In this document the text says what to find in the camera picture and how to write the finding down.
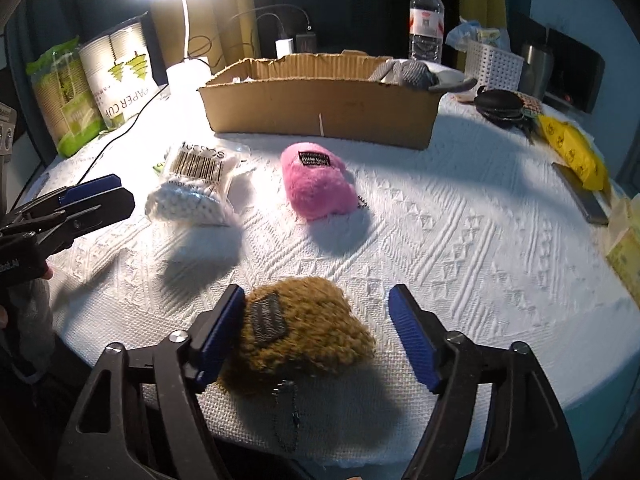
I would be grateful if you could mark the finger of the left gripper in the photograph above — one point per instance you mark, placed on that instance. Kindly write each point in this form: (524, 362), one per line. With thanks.
(77, 219)
(57, 199)

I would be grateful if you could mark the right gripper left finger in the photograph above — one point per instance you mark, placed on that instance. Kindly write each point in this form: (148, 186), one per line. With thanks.
(108, 436)

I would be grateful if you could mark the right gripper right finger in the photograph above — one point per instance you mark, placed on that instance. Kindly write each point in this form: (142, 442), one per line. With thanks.
(526, 434)

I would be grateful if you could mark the cotton swab bag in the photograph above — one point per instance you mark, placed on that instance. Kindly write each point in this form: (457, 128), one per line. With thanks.
(194, 182)

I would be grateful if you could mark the brown plush pouch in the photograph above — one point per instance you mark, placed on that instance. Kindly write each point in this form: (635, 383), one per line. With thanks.
(294, 329)

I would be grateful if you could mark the pink plush pouch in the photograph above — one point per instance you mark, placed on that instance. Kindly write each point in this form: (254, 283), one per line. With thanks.
(315, 182)

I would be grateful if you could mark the grey dotted gloves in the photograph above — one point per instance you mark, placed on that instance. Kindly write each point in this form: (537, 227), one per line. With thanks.
(417, 75)

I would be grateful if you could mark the green paper cup pack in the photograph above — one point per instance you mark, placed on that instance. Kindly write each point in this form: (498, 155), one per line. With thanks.
(64, 97)

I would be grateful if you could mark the white paper cup pack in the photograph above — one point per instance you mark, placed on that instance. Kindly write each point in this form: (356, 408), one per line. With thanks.
(118, 69)

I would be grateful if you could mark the yellow tissue pack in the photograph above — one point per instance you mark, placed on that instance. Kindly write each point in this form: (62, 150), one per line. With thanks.
(622, 244)

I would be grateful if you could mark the white tablecloth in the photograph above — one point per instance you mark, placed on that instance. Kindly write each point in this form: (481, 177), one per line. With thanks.
(479, 227)

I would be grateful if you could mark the yellow curtain left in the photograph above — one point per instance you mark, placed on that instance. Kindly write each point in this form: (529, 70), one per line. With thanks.
(224, 31)

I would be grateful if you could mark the dark smartphone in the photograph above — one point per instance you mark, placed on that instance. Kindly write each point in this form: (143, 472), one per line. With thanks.
(584, 199)

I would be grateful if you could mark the white charger plug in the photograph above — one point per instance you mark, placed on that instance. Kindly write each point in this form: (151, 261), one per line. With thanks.
(284, 47)

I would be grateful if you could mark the black power adapter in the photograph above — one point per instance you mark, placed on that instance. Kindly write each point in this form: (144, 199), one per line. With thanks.
(306, 43)

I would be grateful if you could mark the brown cardboard box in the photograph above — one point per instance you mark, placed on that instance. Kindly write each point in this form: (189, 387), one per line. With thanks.
(323, 94)

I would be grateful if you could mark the yellow plastic bag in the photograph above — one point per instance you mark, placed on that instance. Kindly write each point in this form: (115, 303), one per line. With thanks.
(575, 150)

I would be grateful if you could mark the red patterned card box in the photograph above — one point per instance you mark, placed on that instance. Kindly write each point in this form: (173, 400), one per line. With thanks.
(532, 107)

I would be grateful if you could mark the black round zipper case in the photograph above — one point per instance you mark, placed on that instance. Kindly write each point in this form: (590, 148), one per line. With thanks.
(499, 105)

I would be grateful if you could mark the black monitor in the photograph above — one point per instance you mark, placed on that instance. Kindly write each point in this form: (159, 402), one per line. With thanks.
(577, 71)

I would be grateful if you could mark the white perforated plastic basket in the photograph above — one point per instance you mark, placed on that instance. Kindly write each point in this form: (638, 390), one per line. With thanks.
(492, 67)

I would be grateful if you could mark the steel tumbler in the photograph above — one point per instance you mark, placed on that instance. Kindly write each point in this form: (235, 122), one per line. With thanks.
(536, 71)

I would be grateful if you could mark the clear water bottle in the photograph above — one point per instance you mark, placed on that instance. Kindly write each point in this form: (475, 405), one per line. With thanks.
(426, 30)

